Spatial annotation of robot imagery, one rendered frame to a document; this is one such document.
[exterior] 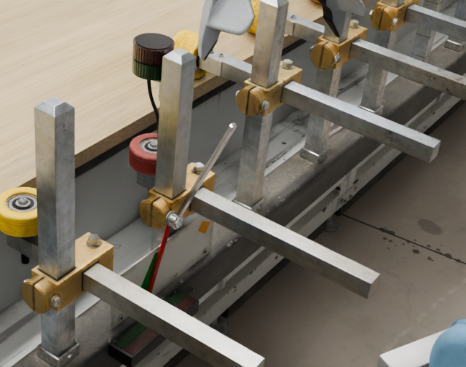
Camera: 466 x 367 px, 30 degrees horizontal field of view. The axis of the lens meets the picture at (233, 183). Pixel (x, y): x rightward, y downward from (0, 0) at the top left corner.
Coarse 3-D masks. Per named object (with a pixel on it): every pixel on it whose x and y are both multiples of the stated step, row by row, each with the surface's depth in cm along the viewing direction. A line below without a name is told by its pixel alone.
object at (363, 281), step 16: (144, 176) 144; (208, 192) 141; (192, 208) 141; (208, 208) 139; (224, 208) 138; (240, 208) 138; (224, 224) 139; (240, 224) 137; (256, 224) 135; (272, 224) 136; (256, 240) 136; (272, 240) 134; (288, 240) 133; (304, 240) 133; (288, 256) 133; (304, 256) 132; (320, 256) 130; (336, 256) 131; (320, 272) 131; (336, 272) 129; (352, 272) 128; (368, 272) 128; (352, 288) 129; (368, 288) 127
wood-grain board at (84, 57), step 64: (0, 0) 185; (64, 0) 188; (128, 0) 191; (192, 0) 195; (0, 64) 161; (64, 64) 164; (128, 64) 166; (0, 128) 143; (128, 128) 149; (0, 192) 129
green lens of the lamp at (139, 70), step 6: (132, 66) 129; (138, 66) 127; (144, 66) 127; (150, 66) 126; (156, 66) 127; (138, 72) 128; (144, 72) 127; (150, 72) 127; (156, 72) 127; (144, 78) 128; (150, 78) 127; (156, 78) 128
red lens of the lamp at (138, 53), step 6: (168, 36) 129; (174, 42) 128; (138, 48) 126; (144, 48) 125; (168, 48) 126; (138, 54) 126; (144, 54) 126; (150, 54) 125; (156, 54) 125; (162, 54) 126; (138, 60) 127; (144, 60) 126; (150, 60) 126; (156, 60) 126
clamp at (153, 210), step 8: (192, 176) 143; (208, 176) 143; (192, 184) 141; (208, 184) 144; (152, 192) 138; (184, 192) 139; (144, 200) 137; (152, 200) 136; (160, 200) 136; (168, 200) 136; (176, 200) 137; (144, 208) 137; (152, 208) 136; (160, 208) 135; (168, 208) 137; (176, 208) 138; (144, 216) 138; (152, 216) 137; (160, 216) 136; (184, 216) 141; (152, 224) 138; (160, 224) 137
